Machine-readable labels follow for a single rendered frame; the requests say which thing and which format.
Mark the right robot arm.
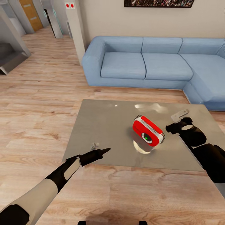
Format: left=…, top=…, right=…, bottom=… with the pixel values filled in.
left=165, top=109, right=225, bottom=199

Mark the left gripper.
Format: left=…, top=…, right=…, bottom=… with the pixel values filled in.
left=86, top=148, right=111, bottom=164

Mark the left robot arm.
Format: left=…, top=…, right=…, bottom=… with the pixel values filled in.
left=0, top=142, right=111, bottom=225

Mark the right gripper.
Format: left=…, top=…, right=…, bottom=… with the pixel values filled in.
left=165, top=117, right=193, bottom=134

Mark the radio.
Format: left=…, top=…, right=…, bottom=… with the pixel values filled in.
left=133, top=116, right=165, bottom=147

